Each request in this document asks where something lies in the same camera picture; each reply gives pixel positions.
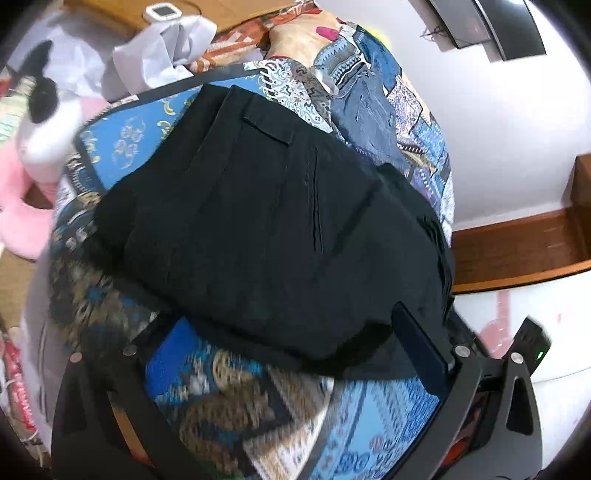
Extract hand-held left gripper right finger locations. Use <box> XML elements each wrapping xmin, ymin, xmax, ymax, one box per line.
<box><xmin>390</xmin><ymin>302</ymin><xmax>544</xmax><ymax>480</ymax></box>

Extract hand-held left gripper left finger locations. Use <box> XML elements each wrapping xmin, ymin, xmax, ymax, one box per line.
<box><xmin>50</xmin><ymin>323</ymin><xmax>218</xmax><ymax>480</ymax></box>

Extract black pants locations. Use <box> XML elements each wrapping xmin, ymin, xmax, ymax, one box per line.
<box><xmin>88</xmin><ymin>83</ymin><xmax>459</xmax><ymax>381</ymax></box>

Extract red patterned packaging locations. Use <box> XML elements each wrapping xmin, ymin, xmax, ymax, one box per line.
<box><xmin>0</xmin><ymin>330</ymin><xmax>49</xmax><ymax>464</ymax></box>

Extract blue patchwork printed blanket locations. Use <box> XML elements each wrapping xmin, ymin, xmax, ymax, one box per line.
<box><xmin>46</xmin><ymin>4</ymin><xmax>459</xmax><ymax>480</ymax></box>

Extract pink and white plush toy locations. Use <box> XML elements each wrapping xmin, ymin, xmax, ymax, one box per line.
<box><xmin>0</xmin><ymin>39</ymin><xmax>112</xmax><ymax>260</ymax></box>

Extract white crumpled cloth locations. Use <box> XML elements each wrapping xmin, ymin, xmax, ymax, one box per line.
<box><xmin>112</xmin><ymin>14</ymin><xmax>219</xmax><ymax>101</ymax></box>

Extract small white timer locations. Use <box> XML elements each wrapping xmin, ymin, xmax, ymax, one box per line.
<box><xmin>143</xmin><ymin>2</ymin><xmax>184</xmax><ymax>22</ymax></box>

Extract tan wooden board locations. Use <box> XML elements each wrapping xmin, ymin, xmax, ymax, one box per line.
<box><xmin>65</xmin><ymin>0</ymin><xmax>301</xmax><ymax>34</ymax></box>

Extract black wall television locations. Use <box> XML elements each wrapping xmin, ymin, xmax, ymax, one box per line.
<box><xmin>471</xmin><ymin>0</ymin><xmax>548</xmax><ymax>63</ymax></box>

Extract small black wall monitor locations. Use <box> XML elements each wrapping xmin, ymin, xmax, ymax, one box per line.
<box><xmin>427</xmin><ymin>0</ymin><xmax>493</xmax><ymax>49</ymax></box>

